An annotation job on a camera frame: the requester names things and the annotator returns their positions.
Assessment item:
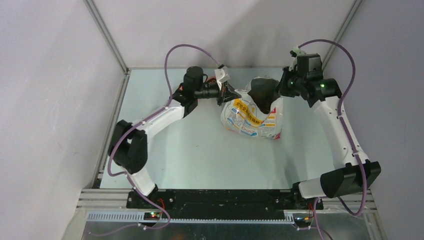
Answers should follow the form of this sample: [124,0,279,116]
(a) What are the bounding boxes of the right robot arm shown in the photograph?
[276,51,381,209]

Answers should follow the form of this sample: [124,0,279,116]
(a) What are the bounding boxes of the cat food bag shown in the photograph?
[220,76,284,140]

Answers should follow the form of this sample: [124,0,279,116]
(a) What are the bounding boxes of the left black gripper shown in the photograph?
[193,80,240,106]

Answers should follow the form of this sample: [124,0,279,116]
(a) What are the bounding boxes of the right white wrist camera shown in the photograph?
[289,46,306,72]

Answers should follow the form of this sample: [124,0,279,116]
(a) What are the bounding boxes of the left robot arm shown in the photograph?
[107,65,240,208]

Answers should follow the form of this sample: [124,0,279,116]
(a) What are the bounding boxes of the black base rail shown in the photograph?
[126,189,315,221]

